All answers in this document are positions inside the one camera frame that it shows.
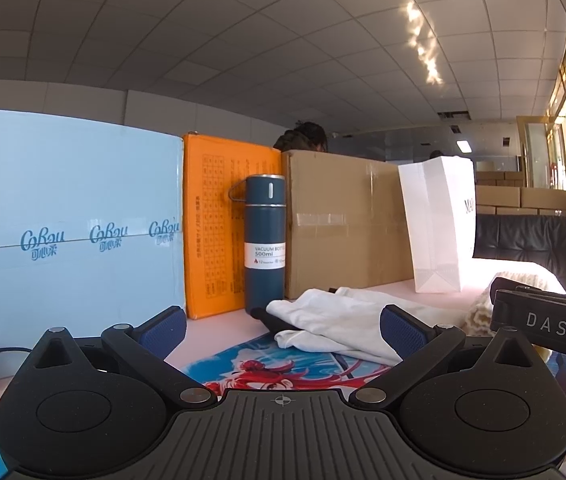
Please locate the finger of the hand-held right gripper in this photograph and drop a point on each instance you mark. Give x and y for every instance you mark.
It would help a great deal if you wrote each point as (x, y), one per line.
(533, 286)

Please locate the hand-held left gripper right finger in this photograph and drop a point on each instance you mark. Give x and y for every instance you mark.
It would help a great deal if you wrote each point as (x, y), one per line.
(403, 332)

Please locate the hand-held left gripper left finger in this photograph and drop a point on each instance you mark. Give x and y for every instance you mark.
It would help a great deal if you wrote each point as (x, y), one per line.
(162, 329)

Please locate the white garment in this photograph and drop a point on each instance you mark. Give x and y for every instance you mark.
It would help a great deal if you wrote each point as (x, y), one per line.
(333, 320)

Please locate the cream fluffy blanket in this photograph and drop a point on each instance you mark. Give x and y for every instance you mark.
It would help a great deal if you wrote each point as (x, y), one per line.
(518, 275)

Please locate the black leather chair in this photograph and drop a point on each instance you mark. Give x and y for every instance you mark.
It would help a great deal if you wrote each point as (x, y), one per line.
(528, 237)

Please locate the stack of cardboard boxes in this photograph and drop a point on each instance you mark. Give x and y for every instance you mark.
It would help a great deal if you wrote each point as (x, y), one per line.
(523, 197)

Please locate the cartoon printed desk mat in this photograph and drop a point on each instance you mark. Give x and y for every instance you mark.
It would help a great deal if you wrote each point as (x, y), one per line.
(263, 362)

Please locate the white paper bag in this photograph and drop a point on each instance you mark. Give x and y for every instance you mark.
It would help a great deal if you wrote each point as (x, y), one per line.
(438, 225)

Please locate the orange box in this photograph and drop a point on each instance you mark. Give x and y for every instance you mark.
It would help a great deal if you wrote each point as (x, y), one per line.
(213, 225)

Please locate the large brown cardboard box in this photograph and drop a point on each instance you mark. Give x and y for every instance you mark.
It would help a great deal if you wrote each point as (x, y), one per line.
(348, 225)

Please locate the dark blue vacuum bottle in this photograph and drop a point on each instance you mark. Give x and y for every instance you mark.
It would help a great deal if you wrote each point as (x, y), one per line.
(265, 240)

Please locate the light blue printed box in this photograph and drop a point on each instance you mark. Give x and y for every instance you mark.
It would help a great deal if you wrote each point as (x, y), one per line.
(63, 220)

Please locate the ceiling light panel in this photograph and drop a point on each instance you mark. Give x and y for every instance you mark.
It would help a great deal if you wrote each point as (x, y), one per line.
(464, 146)

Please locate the person's head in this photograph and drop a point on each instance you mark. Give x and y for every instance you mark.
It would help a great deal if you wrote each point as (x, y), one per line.
(303, 136)

